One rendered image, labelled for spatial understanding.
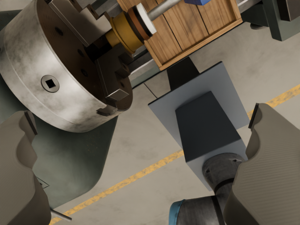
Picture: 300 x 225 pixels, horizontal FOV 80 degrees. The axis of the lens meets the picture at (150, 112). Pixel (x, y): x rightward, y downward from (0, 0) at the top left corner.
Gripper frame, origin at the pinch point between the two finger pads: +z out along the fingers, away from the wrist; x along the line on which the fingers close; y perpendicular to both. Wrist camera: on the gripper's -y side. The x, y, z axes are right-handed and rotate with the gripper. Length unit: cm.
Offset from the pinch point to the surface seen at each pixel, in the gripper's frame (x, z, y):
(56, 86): -17.0, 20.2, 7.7
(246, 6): 32, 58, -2
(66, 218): -26, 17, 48
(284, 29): 42, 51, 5
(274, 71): 108, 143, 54
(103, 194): -75, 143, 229
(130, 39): -3.8, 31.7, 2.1
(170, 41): 7, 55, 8
